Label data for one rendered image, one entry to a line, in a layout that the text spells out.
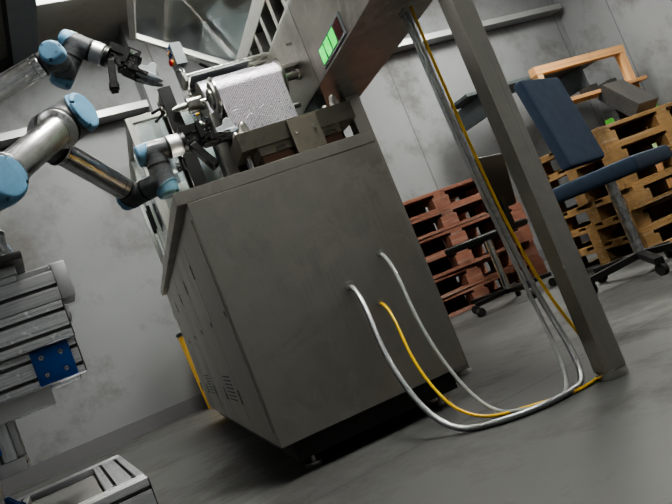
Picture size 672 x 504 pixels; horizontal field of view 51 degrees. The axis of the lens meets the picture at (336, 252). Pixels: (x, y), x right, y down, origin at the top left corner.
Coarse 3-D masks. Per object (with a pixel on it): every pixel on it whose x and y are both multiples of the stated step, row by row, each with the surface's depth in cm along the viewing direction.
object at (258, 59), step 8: (256, 56) 277; (264, 56) 282; (224, 64) 273; (232, 64) 275; (240, 64) 276; (248, 64) 283; (256, 64) 285; (192, 72) 270; (200, 72) 270; (208, 72) 271; (216, 72) 274; (224, 72) 278; (184, 80) 269; (192, 80) 273; (200, 80) 276; (184, 88) 275
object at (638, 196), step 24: (624, 120) 431; (648, 120) 446; (600, 144) 425; (624, 144) 424; (648, 144) 514; (552, 168) 486; (576, 168) 448; (648, 168) 518; (600, 192) 496; (624, 192) 422; (648, 192) 420; (600, 216) 444; (648, 216) 423; (576, 240) 481; (600, 240) 449; (624, 240) 432; (648, 240) 417
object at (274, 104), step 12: (240, 96) 241; (252, 96) 242; (264, 96) 244; (276, 96) 245; (288, 96) 246; (228, 108) 240; (240, 108) 241; (252, 108) 242; (264, 108) 243; (276, 108) 244; (288, 108) 245; (240, 120) 240; (252, 120) 241; (264, 120) 242; (276, 120) 243
